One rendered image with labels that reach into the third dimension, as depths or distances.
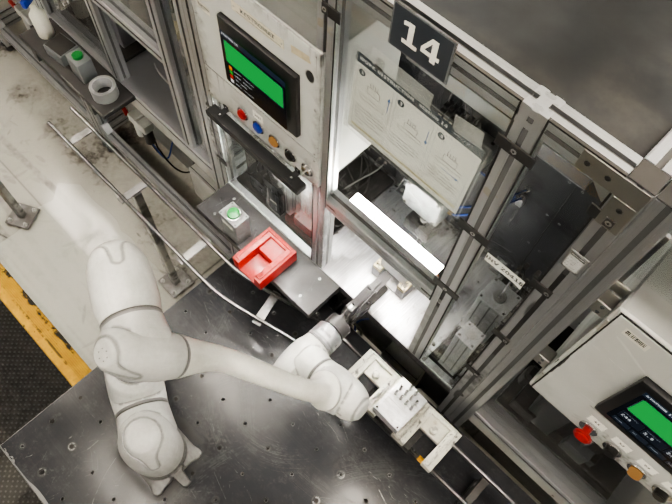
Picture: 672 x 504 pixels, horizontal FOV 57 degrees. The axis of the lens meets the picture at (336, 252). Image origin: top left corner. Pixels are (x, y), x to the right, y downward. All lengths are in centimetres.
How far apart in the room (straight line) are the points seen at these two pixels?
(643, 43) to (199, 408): 161
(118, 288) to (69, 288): 179
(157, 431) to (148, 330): 56
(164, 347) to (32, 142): 245
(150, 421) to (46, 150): 207
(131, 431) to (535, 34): 140
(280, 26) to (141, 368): 73
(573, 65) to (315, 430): 141
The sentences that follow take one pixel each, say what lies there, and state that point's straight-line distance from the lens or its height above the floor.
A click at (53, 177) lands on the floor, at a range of 349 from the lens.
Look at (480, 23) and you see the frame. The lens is 107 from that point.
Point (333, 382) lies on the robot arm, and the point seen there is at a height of 114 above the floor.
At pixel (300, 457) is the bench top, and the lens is 205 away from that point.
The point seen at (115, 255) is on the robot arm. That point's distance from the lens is 141.
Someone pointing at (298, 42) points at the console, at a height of 182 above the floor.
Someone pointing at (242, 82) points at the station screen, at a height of 159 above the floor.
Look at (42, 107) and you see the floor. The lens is 379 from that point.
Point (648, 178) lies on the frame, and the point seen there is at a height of 203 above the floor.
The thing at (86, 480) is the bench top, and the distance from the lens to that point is 215.
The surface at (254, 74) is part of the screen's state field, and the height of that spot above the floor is 165.
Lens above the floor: 271
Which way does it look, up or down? 63 degrees down
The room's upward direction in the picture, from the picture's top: 5 degrees clockwise
